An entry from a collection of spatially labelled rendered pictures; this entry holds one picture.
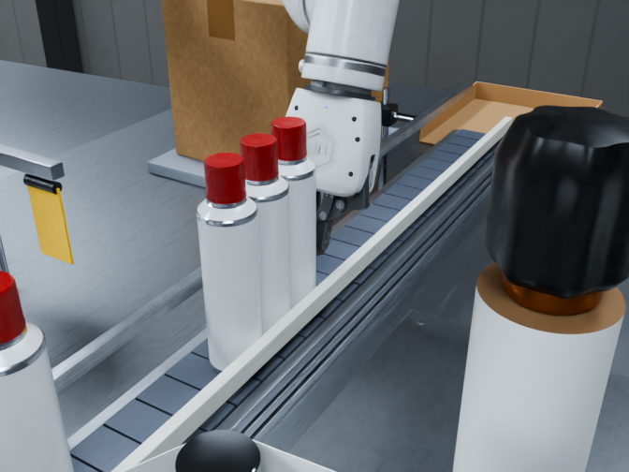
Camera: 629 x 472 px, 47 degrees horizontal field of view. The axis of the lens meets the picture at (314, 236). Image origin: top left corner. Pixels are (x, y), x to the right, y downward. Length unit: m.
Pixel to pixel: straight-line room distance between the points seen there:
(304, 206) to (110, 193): 0.54
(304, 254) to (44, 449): 0.32
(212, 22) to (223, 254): 0.57
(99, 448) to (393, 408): 0.25
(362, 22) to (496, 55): 2.20
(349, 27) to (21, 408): 0.45
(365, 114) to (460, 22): 2.21
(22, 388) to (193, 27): 0.77
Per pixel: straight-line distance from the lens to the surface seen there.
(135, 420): 0.65
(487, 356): 0.46
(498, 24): 2.88
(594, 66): 2.85
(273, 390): 0.67
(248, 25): 1.07
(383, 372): 0.68
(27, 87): 1.78
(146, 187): 1.18
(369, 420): 0.63
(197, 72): 1.16
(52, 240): 0.51
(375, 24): 0.72
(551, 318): 0.44
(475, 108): 1.54
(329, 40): 0.72
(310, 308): 0.71
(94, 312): 0.88
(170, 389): 0.67
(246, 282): 0.62
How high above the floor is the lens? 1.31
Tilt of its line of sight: 28 degrees down
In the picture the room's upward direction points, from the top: straight up
